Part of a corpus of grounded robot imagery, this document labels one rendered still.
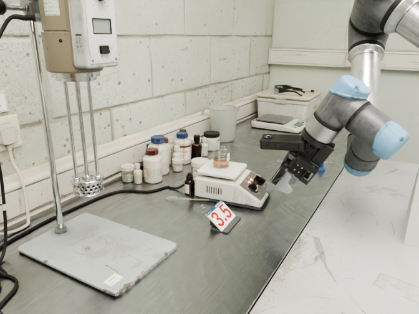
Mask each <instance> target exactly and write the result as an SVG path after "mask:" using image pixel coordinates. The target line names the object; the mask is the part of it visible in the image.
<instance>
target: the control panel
mask: <svg viewBox="0 0 419 314"><path fill-rule="evenodd" d="M255 176H256V174H254V173H253V172H252V171H251V172H250V173H249V174H248V175H247V176H246V178H245V179H244V180H243V182H242V183H241V184H240V186H241V187H242V188H244V189H245V190H247V191H248V192H249V193H251V194H252V195H253V196H255V197H256V198H258V199H259V200H260V201H261V200H262V198H263V197H264V195H265V194H266V192H267V185H268V183H267V182H265V183H264V184H263V185H262V186H260V185H258V187H259V189H258V192H257V193H254V192H252V191H251V190H250V189H249V188H248V186H249V184H252V183H253V181H254V177H255ZM250 179H252V181H251V180H250ZM248 181H250V182H251V183H249V182H248Z"/></svg>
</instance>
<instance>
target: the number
mask: <svg viewBox="0 0 419 314"><path fill-rule="evenodd" d="M233 215H234V214H233V213H232V212H231V211H230V210H229V209H228V208H227V206H226V205H225V204H224V203H223V202H222V203H221V204H220V205H219V206H218V207H217V208H216V209H215V210H214V211H213V212H212V213H211V214H210V215H209V216H210V218H212V220H213V221H214V222H215V223H216V224H217V225H218V226H219V228H220V229H221V228H222V227H223V226H224V225H225V224H226V223H227V222H228V221H229V220H230V218H231V217H232V216H233Z"/></svg>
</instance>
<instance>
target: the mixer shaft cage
mask: <svg viewBox="0 0 419 314"><path fill-rule="evenodd" d="M63 84H64V94H65V104H66V110H67V120H68V126H69V136H70V145H71V152H72V161H73V167H74V175H73V176H71V177H70V183H71V184H72V185H73V191H72V193H73V195H74V196H77V197H92V196H96V195H99V194H101V193H102V192H103V191H104V187H103V180H104V174H102V173H101V172H99V164H98V157H97V145H96V137H95V125H94V113H93V105H92V92H91V86H90V81H87V93H88V99H89V112H90V124H91V131H92V143H93V150H94V162H95V171H89V169H88V162H87V151H86V145H85V133H84V122H83V116H82V104H81V93H80V82H74V85H75V96H76V100H77V109H78V115H79V126H80V137H81V144H82V154H83V161H84V172H81V173H78V172H77V162H76V156H75V146H74V136H73V129H72V119H71V113H70V103H69V93H68V86H67V82H63ZM97 191H98V192H97ZM93 192H94V193H93Z"/></svg>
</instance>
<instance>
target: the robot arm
mask: <svg viewBox="0 0 419 314"><path fill-rule="evenodd" d="M393 33H397V34H398V35H400V36H402V37H403V38H404V39H406V40H407V41H409V42H410V43H411V44H413V45H414V46H415V47H417V48H419V0H355V1H354V5H353V8H352V12H351V15H350V19H349V25H348V60H349V62H350V63H351V73H350V75H343V76H341V77H340V78H339V79H338V81H336V83H335V84H334V86H333V87H332V88H330V89H329V92H328V94H327V95H326V96H325V98H324V99H323V101H322V102H321V103H320V105H319V106H318V107H317V109H316V110H315V112H314V113H313V114H312V116H311V117H310V118H309V120H308V121H307V123H306V124H305V127H304V128H303V130H302V131H301V133H302V135H278V134H263V135H262V137H261V139H260V140H259V145H260V149H262V150H285V151H288V153H287V155H286V156H285V158H284V159H283V161H282V163H281V165H280V167H279V168H278V169H277V171H276V172H275V174H274V176H273V177H272V178H271V180H270V183H269V184H268V185H267V193H268V194H269V193H270V192H271V191H272V190H276V191H279V192H282V193H284V194H290V193H291V192H292V188H291V187H290V185H289V184H294V183H295V182H296V179H295V177H296V178H298V179H299V181H301V182H303V183H304V184H306V185H307V184H308V183H309V182H310V180H311V179H312V178H313V177H314V176H315V174H316V173H317V172H318V171H319V168H320V167H321V165H322V164H323V163H324V161H325V160H326V159H327V158H328V157H329V155H330V154H331V153H332V152H333V150H334V146H335V144H334V143H333V142H332V141H333V140H334V139H335V137H336V136H337V135H338V134H339V133H340V131H341V130H342V129H343V127H344V128H345V129H346V130H347V131H348V133H347V152H346V154H345V156H344V167H345V169H346V170H347V171H348V172H349V173H350V174H352V175H354V176H358V177H359V176H366V175H368V174H370V173H371V172H372V171H373V170H374V169H375V168H376V167H377V163H378V162H379V161H380V159H389V158H391V157H392V156H393V155H394V154H395V153H396V152H397V151H398V150H399V149H400V148H401V147H402V146H403V145H404V144H405V143H406V142H407V141H408V139H409V134H408V132H407V131H406V130H404V129H403V128H402V127H401V126H400V125H399V124H398V123H397V122H396V121H394V120H392V119H391V118H390V117H388V116H387V115H386V114H384V113H383V112H382V111H380V70H381V61H382V60H383V59H384V57H385V46H386V43H387V40H388V37H389V34H393ZM311 173H313V175H312V177H311V178H310V179H309V180H306V179H308V178H309V177H310V175H311ZM292 174H293V175H294V176H295V177H294V176H293V175H292ZM304 177H305V178H306V179H304Z"/></svg>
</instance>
